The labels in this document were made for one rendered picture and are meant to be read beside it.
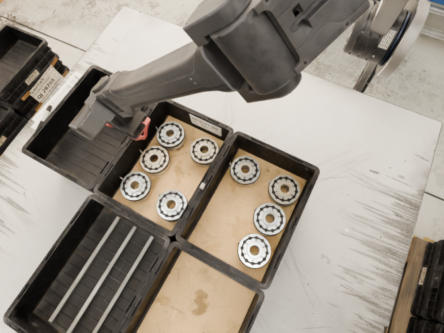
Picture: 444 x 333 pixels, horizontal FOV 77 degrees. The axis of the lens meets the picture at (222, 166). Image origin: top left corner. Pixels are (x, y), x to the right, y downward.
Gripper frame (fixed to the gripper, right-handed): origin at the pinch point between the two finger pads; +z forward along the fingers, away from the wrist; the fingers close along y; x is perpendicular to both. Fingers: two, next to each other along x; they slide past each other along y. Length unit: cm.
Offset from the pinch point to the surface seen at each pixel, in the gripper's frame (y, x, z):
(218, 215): 28.6, -7.3, 23.2
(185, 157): 8.3, 5.3, 23.7
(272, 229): 46, -4, 21
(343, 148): 58, 42, 39
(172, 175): 7.7, -2.7, 23.3
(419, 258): 125, 30, 95
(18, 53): -125, 23, 57
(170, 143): 1.5, 6.7, 20.7
